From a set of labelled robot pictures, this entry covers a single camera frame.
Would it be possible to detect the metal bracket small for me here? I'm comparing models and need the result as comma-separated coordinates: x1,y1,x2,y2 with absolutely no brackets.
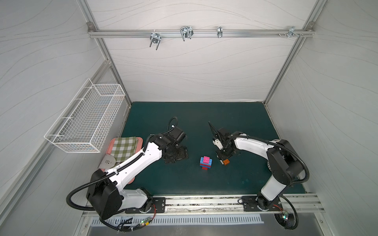
217,26,223,38

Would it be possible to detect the metal u-bolt clamp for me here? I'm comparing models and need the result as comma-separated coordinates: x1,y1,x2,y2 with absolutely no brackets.
149,32,161,50
180,26,194,41

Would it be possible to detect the green checkered cloth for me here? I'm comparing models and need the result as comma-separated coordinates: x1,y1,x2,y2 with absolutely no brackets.
110,137,138,164

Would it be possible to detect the white slotted cable duct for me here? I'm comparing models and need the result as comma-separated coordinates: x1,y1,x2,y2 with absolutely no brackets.
91,214,264,227

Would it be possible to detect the white wire basket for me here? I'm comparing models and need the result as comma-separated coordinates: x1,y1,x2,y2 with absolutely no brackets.
44,78,125,153

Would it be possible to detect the metal u-bolt clamp middle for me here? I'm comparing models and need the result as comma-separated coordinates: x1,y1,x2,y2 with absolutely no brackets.
180,26,194,41

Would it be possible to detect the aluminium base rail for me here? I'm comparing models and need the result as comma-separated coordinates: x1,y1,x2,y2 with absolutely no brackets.
84,193,325,217

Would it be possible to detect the white long lego brick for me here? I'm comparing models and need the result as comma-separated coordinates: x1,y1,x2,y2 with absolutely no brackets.
213,139,223,150

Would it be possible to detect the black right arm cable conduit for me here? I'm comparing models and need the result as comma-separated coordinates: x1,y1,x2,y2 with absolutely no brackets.
227,134,310,185

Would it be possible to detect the grey ribbed mug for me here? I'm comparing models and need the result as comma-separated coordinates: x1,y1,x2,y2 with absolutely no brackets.
267,161,272,172

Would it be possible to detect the light blue long lego brick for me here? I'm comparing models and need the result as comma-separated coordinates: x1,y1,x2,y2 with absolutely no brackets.
200,157,212,166

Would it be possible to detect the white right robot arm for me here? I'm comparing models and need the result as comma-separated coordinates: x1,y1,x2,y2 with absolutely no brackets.
210,125,309,211

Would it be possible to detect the aluminium top crossbar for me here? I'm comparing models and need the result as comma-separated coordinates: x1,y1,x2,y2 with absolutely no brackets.
89,29,316,38

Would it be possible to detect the pink plastic tray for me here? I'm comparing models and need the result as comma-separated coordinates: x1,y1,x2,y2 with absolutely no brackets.
99,137,143,171

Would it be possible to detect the metal bracket right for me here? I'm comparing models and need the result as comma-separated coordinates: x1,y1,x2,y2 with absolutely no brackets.
278,26,304,38

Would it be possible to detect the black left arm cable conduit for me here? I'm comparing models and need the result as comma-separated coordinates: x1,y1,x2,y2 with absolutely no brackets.
65,150,145,211

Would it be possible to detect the metal u-bolt clamp left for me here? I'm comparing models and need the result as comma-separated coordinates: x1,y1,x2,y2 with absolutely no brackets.
149,32,161,50

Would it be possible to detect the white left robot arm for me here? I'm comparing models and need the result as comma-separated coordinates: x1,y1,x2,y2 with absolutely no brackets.
87,127,189,220

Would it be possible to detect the magenta small lego brick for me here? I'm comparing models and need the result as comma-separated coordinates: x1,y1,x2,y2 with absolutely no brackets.
202,156,211,165

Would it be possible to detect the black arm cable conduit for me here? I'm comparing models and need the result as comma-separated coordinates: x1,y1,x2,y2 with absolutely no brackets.
227,134,310,185
65,150,145,211

